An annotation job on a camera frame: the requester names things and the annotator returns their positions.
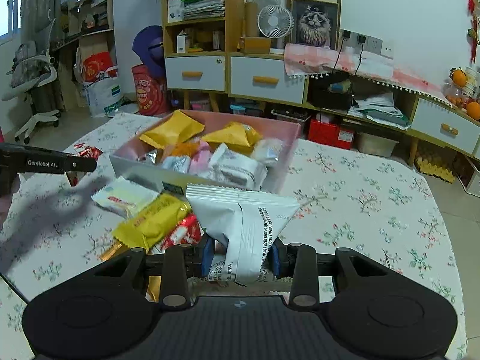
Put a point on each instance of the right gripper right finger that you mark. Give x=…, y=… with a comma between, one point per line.
x=299, y=262

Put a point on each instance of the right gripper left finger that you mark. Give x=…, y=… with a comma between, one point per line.
x=181, y=262

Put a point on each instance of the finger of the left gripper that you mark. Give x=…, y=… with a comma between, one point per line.
x=23, y=158

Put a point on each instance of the red snack packet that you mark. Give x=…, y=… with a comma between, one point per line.
x=187, y=231

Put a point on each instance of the large yellow snack bag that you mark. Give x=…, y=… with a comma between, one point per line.
x=153, y=223

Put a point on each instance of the large white snack bag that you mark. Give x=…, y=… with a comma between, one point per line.
x=245, y=222

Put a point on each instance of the white yellow snack packet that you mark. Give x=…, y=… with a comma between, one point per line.
x=124, y=197

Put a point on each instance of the pink snack packet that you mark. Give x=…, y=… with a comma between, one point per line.
x=199, y=162

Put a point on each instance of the white printed snack packet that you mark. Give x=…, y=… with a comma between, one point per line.
x=237, y=169

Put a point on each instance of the orange cracker packet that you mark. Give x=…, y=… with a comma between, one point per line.
x=185, y=149

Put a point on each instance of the yellow square snack bag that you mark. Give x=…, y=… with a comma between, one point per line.
x=241, y=138

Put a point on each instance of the person's hand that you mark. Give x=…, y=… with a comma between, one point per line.
x=6, y=200

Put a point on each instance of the white office chair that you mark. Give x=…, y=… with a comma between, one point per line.
x=32, y=68

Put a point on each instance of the floral tablecloth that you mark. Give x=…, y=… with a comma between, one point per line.
x=376, y=206

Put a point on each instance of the pink cardboard box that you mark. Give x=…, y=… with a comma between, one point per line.
x=166, y=173

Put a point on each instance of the red snack bucket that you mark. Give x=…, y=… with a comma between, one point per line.
x=151, y=93

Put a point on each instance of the red gift box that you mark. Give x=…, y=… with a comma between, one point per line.
x=330, y=135

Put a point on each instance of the low wooden tv cabinet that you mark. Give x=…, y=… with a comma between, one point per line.
x=432, y=119

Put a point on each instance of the tall wooden cabinet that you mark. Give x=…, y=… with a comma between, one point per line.
x=198, y=38

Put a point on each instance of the pink checkered cloth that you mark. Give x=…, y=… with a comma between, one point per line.
x=300, y=60

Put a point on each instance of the orange fruit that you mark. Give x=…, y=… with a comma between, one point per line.
x=458, y=77
x=473, y=110

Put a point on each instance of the white desk fan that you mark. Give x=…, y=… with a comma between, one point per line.
x=275, y=23

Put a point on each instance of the framed cat picture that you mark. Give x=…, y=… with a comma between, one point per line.
x=316, y=22

